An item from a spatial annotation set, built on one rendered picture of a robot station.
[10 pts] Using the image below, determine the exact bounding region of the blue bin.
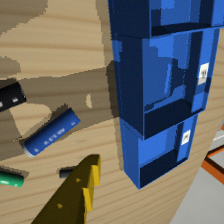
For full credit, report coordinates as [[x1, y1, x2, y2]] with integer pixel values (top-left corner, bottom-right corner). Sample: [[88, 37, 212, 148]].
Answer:
[[108, 0, 224, 190]]

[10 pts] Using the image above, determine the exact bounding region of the dark grey bolt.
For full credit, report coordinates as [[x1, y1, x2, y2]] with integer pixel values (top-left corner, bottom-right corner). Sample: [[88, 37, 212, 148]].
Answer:
[[59, 169, 74, 178]]

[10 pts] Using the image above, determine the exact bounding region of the black aa battery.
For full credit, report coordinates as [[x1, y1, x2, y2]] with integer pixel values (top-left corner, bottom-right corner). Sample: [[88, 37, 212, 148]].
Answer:
[[0, 82, 27, 112]]

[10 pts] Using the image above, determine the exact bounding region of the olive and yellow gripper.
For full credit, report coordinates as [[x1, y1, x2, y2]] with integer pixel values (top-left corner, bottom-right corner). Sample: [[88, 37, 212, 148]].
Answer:
[[31, 154, 101, 224]]

